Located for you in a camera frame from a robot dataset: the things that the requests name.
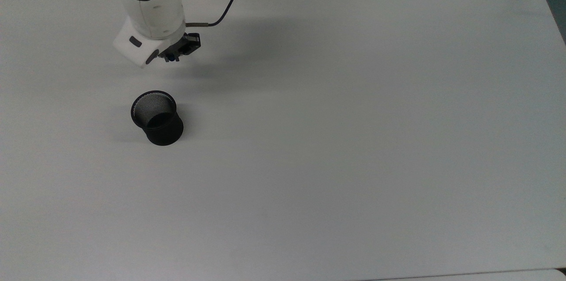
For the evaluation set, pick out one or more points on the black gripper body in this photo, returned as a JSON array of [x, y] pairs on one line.
[[191, 43]]

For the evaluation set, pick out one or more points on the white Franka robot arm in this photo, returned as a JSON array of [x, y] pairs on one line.
[[152, 6]]

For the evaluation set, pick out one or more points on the black mesh pen cup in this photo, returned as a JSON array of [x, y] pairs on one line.
[[166, 137]]

